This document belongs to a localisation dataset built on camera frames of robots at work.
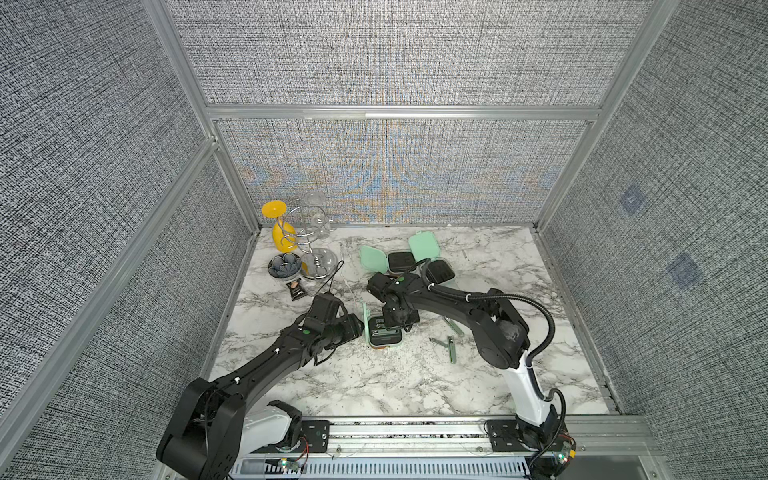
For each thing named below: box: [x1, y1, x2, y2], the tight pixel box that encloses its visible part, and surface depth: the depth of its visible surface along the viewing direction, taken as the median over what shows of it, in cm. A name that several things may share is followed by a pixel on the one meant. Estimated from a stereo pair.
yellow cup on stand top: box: [261, 200, 287, 219], surface depth 92 cm
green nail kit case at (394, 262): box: [359, 245, 417, 274], surface depth 109 cm
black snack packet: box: [285, 278, 307, 301], surface depth 102 cm
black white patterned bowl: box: [268, 252, 302, 280], surface depth 106 cm
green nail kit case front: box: [363, 302, 403, 349], surface depth 90 cm
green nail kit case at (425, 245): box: [408, 231, 456, 284], surface depth 111 cm
